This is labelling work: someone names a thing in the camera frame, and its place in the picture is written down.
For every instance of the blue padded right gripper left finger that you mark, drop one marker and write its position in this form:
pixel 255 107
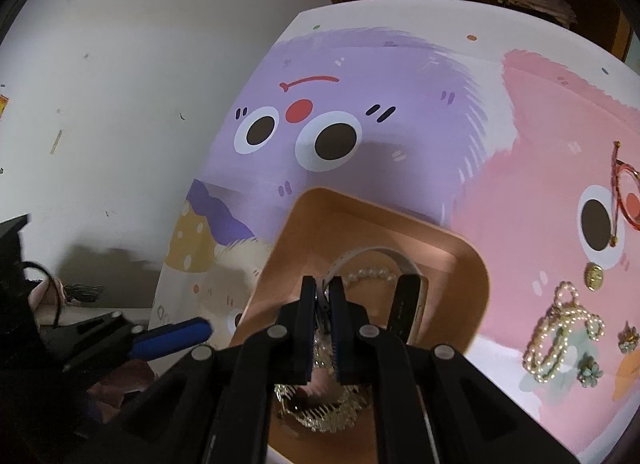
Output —
pixel 304 331

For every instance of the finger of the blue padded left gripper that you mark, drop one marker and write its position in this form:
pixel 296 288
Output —
pixel 168 339

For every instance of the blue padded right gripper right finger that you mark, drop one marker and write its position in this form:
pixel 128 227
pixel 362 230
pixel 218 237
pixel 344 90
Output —
pixel 341 333

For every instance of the pink smart watch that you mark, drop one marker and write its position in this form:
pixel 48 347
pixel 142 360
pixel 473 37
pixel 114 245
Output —
pixel 394 268

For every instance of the pink plastic tray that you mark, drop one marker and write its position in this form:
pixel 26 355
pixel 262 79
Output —
pixel 321 227

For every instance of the gold leaf hair comb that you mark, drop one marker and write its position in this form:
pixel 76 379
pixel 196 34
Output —
pixel 323 404

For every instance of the green flower earring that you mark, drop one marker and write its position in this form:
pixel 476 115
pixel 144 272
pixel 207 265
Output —
pixel 589 372

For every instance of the grey flower earring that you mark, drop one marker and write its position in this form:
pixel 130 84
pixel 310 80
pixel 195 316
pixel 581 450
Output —
pixel 628 339

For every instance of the cartoon monster tablecloth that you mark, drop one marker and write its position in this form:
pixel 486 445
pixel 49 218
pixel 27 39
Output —
pixel 510 132

